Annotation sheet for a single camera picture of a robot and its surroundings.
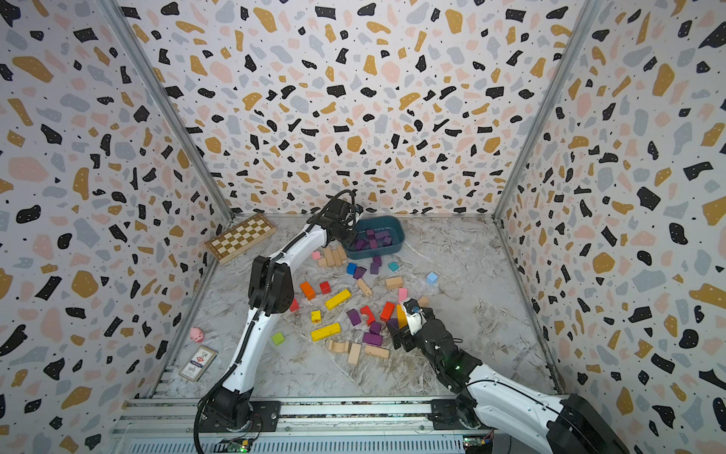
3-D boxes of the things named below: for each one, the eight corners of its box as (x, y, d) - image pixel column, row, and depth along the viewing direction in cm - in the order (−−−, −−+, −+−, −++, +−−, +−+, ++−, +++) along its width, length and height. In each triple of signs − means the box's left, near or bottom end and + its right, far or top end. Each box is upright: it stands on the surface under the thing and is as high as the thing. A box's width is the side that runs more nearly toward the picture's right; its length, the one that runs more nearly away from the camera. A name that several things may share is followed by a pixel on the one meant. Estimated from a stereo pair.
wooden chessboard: (207, 248, 113) (203, 242, 110) (262, 218, 124) (260, 212, 121) (221, 266, 107) (217, 260, 104) (277, 232, 118) (275, 227, 116)
